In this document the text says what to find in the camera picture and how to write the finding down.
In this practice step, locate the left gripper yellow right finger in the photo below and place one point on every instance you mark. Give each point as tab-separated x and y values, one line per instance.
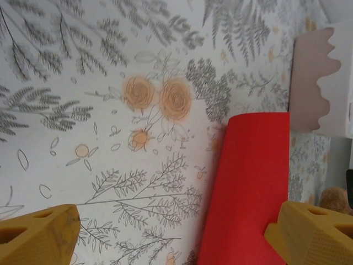
317	240

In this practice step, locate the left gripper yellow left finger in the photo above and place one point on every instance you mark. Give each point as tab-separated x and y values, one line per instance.
33	237

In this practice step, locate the red cloth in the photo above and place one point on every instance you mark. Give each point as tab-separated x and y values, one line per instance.
248	179

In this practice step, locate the brown teddy bear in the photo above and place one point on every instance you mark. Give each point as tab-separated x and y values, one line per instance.
333	200

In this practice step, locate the floral patterned tablecloth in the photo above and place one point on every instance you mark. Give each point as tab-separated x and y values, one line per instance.
82	116

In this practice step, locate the white tissue box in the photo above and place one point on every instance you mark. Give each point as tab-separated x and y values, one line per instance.
309	82

